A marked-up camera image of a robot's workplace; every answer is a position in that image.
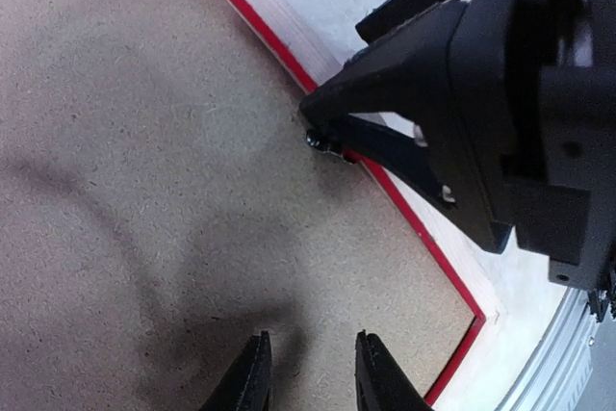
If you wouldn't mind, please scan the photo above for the red wooden picture frame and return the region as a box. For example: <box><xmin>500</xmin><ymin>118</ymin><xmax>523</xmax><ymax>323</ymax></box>
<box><xmin>228</xmin><ymin>0</ymin><xmax>511</xmax><ymax>410</ymax></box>

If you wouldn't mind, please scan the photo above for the aluminium front rail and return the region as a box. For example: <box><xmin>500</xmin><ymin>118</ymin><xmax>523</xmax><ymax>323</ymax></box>
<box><xmin>498</xmin><ymin>289</ymin><xmax>600</xmax><ymax>411</ymax></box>

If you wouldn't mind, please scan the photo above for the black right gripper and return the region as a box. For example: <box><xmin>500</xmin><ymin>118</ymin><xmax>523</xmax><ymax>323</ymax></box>
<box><xmin>299</xmin><ymin>0</ymin><xmax>615</xmax><ymax>319</ymax></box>

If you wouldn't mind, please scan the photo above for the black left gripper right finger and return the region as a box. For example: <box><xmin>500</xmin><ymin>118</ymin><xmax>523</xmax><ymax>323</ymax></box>
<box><xmin>355</xmin><ymin>331</ymin><xmax>432</xmax><ymax>411</ymax></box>

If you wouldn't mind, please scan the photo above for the brown frame backing board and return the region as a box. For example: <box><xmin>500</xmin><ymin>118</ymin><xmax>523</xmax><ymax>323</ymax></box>
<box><xmin>1</xmin><ymin>0</ymin><xmax>473</xmax><ymax>410</ymax></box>

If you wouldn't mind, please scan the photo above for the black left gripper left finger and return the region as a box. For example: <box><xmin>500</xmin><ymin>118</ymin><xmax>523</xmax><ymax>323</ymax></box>
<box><xmin>199</xmin><ymin>331</ymin><xmax>272</xmax><ymax>411</ymax></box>

